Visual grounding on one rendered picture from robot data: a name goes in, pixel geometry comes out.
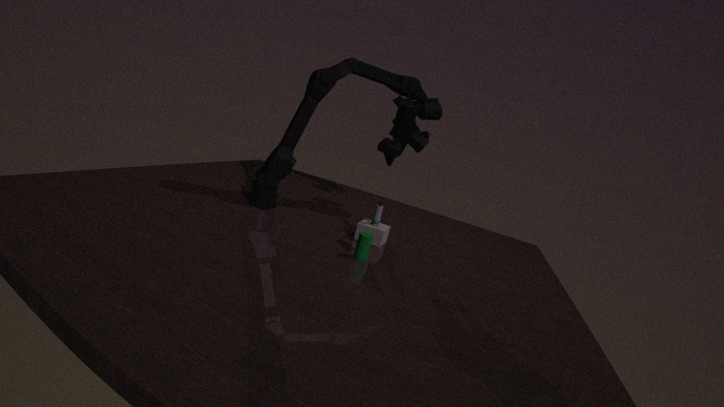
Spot green marker cap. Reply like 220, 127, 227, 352
354, 232, 373, 261

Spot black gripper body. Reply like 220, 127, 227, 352
378, 116, 416, 158

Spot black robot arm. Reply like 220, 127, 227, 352
246, 58, 442, 210

